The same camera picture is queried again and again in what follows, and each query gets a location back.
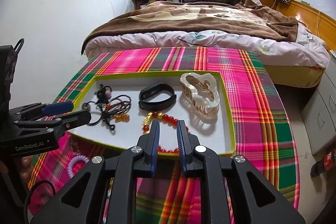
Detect black hair tie with bead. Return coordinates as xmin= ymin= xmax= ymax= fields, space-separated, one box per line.
xmin=94 ymin=84 xmax=114 ymax=109

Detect yellow-green cardboard box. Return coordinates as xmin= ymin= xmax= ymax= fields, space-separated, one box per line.
xmin=64 ymin=70 xmax=236 ymax=159

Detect clear gold hair claw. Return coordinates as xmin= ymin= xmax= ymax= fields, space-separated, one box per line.
xmin=180 ymin=72 xmax=219 ymax=119

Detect grey drawer cabinet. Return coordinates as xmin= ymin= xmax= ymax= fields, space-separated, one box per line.
xmin=301 ymin=49 xmax=336 ymax=156

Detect wooden headboard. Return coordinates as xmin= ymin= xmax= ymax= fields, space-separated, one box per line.
xmin=273 ymin=0 xmax=336 ymax=49

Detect white floral quilt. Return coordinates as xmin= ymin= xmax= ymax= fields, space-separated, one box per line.
xmin=84 ymin=30 xmax=331 ymax=69

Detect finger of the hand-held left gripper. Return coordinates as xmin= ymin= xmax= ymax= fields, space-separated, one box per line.
xmin=9 ymin=101 xmax=74 ymax=122
xmin=13 ymin=109 xmax=92 ymax=139

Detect bed mattress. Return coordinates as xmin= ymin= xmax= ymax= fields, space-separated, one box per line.
xmin=264 ymin=64 xmax=327 ymax=88

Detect pink green plaid cloth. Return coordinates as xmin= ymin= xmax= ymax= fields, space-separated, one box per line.
xmin=28 ymin=47 xmax=301 ymax=224

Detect black smart band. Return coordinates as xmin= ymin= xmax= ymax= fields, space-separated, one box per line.
xmin=139 ymin=83 xmax=177 ymax=110

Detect red bead bracelet gold charm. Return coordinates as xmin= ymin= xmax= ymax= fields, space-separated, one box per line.
xmin=142 ymin=112 xmax=189 ymax=155

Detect brown bead bracelet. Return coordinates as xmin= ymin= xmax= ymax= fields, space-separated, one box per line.
xmin=20 ymin=155 xmax=34 ymax=180

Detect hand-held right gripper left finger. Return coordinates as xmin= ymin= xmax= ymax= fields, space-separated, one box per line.
xmin=30 ymin=120 xmax=160 ymax=224

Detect purple spiral hair tie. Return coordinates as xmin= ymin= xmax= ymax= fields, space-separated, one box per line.
xmin=68 ymin=156 xmax=90 ymax=177

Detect black cord bracelet orange beads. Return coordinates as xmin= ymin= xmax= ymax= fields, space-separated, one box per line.
xmin=83 ymin=95 xmax=132 ymax=135

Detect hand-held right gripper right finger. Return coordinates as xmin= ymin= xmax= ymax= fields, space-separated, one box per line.
xmin=176 ymin=120 xmax=306 ymax=224

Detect dark bottle red label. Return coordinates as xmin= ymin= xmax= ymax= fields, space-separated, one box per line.
xmin=310 ymin=149 xmax=336 ymax=178

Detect thin black cable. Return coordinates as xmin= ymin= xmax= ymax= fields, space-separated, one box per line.
xmin=24 ymin=180 xmax=56 ymax=224

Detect bed with brown blanket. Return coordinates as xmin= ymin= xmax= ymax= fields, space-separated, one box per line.
xmin=84 ymin=0 xmax=300 ymax=56

